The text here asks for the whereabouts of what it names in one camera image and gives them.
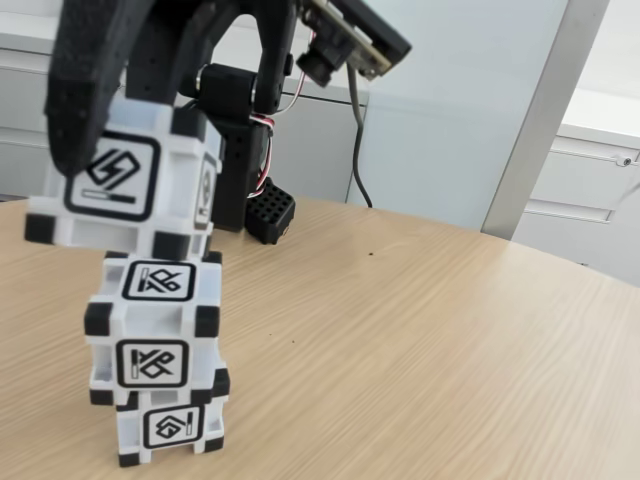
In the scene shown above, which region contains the camera board on black mount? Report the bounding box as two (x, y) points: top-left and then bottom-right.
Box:
(295, 0), (414, 90)

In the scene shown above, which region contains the white cube crossed-loops symbol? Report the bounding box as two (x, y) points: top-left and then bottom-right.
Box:
(83, 249), (224, 405)

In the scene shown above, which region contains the long white cabinet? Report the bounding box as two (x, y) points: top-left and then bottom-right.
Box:
(0, 14), (371, 206)

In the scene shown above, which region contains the white red servo cable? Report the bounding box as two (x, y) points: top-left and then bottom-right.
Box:
(273, 69), (312, 115)
(247, 112), (277, 201)

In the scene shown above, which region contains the white cube stacked-squares symbol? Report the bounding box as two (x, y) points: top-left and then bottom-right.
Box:
(114, 367), (231, 469)

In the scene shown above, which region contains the white drawer cabinet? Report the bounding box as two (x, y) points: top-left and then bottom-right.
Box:
(512, 89), (640, 289)

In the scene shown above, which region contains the dark camera usb cable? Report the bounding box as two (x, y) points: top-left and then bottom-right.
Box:
(348, 64), (375, 209)

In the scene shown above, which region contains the grey metal partition post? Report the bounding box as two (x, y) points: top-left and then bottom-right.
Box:
(479, 0), (619, 241)

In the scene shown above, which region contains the white cube lightning symbol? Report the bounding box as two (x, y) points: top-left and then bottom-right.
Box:
(24, 97), (224, 261)

